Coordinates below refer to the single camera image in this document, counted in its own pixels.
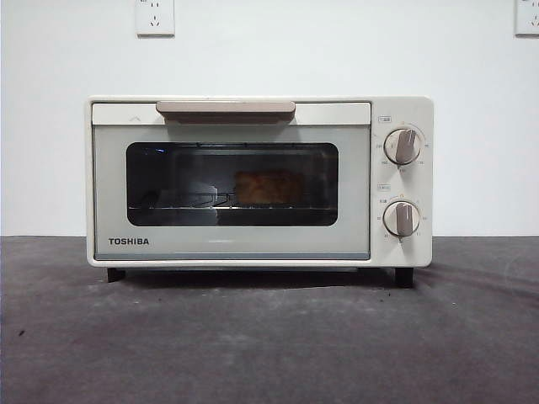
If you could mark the cream Toshiba toaster oven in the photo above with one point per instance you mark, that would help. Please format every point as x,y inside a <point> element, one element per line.
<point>406,183</point>

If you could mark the white wall socket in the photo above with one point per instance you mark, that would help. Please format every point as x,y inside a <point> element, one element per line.
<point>528,17</point>
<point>155,19</point>

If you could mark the golden brown bread loaf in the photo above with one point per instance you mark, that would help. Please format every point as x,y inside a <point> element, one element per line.
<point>269,187</point>

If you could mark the cream oven knob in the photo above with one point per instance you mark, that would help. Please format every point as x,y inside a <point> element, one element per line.
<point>402,219</point>
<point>404,146</point>

